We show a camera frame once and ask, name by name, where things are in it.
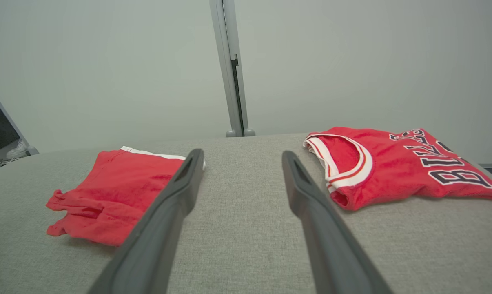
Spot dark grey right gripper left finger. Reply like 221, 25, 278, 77
87, 148, 205, 294

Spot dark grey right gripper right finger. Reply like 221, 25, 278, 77
281, 151, 394, 294

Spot red white striped shorts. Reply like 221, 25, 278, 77
46, 146, 206, 247

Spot red white Bulls jersey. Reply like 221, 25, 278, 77
303, 127, 492, 211

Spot white sneaker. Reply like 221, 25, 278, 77
6, 139, 29, 160

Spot grey metal partition post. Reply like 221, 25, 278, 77
209, 0, 256, 138

